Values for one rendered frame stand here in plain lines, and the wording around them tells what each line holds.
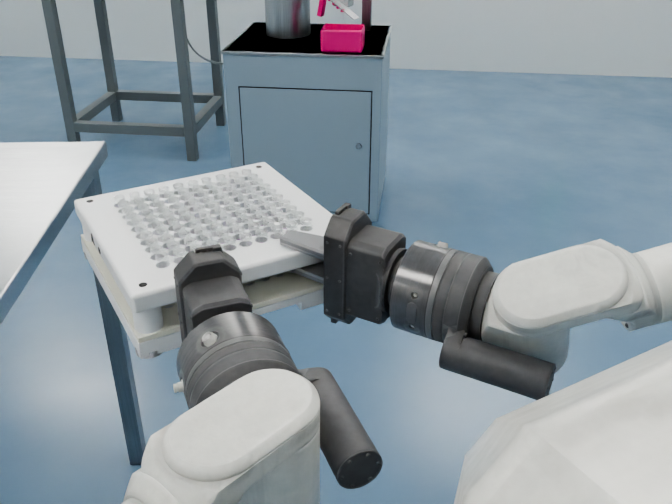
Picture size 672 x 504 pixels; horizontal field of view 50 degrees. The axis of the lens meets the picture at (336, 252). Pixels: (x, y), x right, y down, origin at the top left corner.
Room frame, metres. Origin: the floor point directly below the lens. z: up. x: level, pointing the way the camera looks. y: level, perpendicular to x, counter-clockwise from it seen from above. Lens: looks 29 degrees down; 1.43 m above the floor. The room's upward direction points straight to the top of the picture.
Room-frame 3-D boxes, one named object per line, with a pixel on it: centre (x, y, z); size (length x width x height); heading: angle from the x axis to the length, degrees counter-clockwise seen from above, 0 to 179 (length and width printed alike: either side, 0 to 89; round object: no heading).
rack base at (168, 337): (0.71, 0.14, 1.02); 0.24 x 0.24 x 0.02; 30
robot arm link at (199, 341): (0.49, 0.10, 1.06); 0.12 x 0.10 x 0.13; 22
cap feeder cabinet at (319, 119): (3.03, 0.10, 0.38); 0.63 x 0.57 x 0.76; 83
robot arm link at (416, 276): (0.60, -0.05, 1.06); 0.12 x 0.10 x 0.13; 62
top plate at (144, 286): (0.71, 0.14, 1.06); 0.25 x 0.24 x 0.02; 120
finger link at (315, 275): (0.64, 0.03, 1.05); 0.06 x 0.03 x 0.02; 62
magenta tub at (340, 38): (2.81, -0.03, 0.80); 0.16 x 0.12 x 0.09; 83
